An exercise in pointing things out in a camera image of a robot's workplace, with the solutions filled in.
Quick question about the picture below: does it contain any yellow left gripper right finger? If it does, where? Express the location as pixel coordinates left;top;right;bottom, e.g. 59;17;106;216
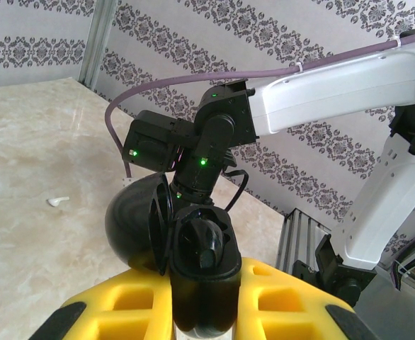
234;255;375;340

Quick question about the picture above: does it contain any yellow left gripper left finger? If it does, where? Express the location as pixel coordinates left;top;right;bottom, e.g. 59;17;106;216
33;256;176;340

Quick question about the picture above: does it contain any black earbud charging case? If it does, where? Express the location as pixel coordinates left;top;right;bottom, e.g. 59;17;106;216
104;172;244;338

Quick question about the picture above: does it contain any black wireless earbud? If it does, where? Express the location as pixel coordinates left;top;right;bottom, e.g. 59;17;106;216
181;217;229;272

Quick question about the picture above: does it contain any white wireless earbud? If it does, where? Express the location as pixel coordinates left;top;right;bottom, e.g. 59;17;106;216
46;195;70;208

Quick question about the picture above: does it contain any grey metal base sheet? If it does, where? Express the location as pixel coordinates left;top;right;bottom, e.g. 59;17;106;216
352;272;415;340

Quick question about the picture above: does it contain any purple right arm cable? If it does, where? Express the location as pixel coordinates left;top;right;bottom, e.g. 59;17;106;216
104;30;415;181

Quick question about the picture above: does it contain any thin black right wrist wire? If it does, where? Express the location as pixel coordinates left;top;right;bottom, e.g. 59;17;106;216
223;169;251;213

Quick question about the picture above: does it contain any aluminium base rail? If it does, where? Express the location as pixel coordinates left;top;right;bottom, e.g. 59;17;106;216
276;208;338;284

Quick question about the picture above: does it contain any thin wire bundle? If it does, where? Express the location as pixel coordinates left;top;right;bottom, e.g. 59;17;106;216
390;247;415;295

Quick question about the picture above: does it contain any aluminium frame post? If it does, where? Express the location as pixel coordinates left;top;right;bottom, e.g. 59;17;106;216
78;0;118;91

